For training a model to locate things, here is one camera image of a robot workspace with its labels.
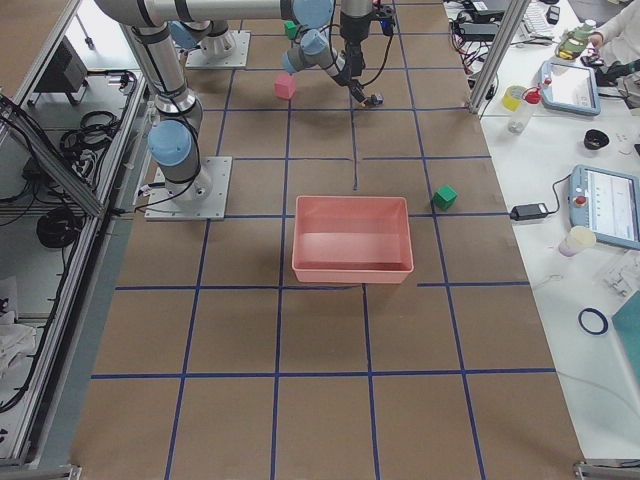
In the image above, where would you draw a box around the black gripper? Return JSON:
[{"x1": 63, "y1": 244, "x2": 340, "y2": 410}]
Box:
[
  {"x1": 334, "y1": 47, "x2": 368, "y2": 106},
  {"x1": 340, "y1": 0, "x2": 396, "y2": 60}
]

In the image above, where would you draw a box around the green cube near base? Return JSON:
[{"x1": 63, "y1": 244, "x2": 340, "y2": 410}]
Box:
[{"x1": 284, "y1": 20, "x2": 299, "y2": 40}]

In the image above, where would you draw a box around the pink cube centre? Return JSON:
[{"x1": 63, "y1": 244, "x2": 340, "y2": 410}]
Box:
[{"x1": 274, "y1": 74, "x2": 297, "y2": 100}]

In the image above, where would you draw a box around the green cube near bin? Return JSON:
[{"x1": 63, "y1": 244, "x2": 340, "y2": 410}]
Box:
[{"x1": 432, "y1": 184, "x2": 458, "y2": 211}]

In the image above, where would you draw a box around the yellow tape roll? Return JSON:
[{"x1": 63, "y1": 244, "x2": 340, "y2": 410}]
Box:
[{"x1": 501, "y1": 85, "x2": 527, "y2": 112}]

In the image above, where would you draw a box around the pink plastic bin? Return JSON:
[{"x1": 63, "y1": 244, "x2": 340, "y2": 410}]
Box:
[{"x1": 292, "y1": 195, "x2": 414, "y2": 284}]

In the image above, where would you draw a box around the teach pendant far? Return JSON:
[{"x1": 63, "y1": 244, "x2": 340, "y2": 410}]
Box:
[{"x1": 539, "y1": 60, "x2": 601, "y2": 116}]

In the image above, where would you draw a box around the teach pendant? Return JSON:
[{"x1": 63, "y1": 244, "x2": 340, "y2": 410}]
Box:
[
  {"x1": 539, "y1": 60, "x2": 601, "y2": 116},
  {"x1": 568, "y1": 165, "x2": 639, "y2": 250}
]

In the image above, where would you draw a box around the black power adapter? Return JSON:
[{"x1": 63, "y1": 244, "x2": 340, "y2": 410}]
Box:
[{"x1": 509, "y1": 203, "x2": 550, "y2": 221}]

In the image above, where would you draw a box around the paper cup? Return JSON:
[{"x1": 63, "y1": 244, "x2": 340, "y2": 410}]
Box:
[{"x1": 558, "y1": 226, "x2": 597, "y2": 257}]

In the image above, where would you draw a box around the teach pendant near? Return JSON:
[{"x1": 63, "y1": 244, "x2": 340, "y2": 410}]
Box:
[{"x1": 568, "y1": 165, "x2": 639, "y2": 250}]

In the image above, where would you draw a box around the white cloth rag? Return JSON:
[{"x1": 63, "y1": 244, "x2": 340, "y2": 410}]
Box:
[{"x1": 0, "y1": 277, "x2": 36, "y2": 386}]

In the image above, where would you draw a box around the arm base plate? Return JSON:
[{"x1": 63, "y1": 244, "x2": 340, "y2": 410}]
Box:
[
  {"x1": 144, "y1": 156, "x2": 232, "y2": 221},
  {"x1": 186, "y1": 30, "x2": 251, "y2": 70}
]

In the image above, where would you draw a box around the aluminium frame post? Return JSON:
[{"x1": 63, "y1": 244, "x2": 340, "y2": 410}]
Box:
[{"x1": 467, "y1": 0, "x2": 529, "y2": 114}]

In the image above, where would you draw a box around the blue tape ring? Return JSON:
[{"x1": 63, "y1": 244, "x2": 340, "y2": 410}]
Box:
[{"x1": 577, "y1": 308, "x2": 609, "y2": 336}]

